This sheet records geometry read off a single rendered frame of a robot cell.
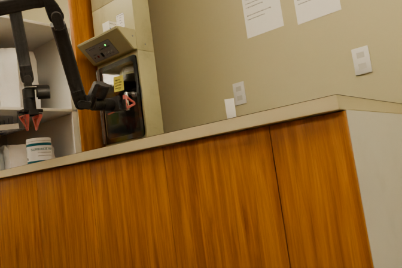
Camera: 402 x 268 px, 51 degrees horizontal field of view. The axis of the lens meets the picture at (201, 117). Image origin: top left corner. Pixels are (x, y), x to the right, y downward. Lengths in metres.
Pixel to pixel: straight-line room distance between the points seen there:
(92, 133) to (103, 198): 0.53
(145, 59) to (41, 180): 0.78
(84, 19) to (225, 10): 0.77
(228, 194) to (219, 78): 1.02
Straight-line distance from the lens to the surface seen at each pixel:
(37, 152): 2.46
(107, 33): 2.11
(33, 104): 2.20
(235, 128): 1.31
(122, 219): 1.76
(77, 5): 2.45
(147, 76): 2.09
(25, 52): 2.22
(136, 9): 2.18
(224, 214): 1.40
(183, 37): 2.48
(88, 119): 2.28
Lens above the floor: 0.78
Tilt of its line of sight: 7 degrees up
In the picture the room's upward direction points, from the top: 8 degrees counter-clockwise
